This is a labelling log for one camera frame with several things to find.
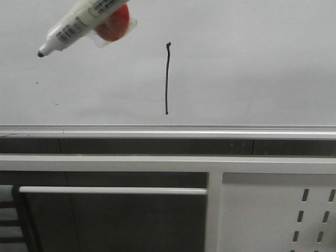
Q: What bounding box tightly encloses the white whiteboard marker pen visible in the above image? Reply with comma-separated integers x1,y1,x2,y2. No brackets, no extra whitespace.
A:
38,0,127,57

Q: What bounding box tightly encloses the white perforated metal panel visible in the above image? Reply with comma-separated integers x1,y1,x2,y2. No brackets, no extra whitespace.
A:
218,173,335,251

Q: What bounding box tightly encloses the red round magnet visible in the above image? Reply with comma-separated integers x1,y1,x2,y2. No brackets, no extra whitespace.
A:
87,4,138,48

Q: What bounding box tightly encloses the whiteboard with aluminium frame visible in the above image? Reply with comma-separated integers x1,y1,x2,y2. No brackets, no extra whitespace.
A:
1,1,335,139

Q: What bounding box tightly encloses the white horizontal metal rod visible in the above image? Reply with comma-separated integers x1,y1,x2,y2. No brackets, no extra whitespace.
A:
19,186,208,195

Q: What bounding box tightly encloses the white metal stand frame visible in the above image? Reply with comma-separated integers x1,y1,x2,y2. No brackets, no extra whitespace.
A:
1,154,335,251

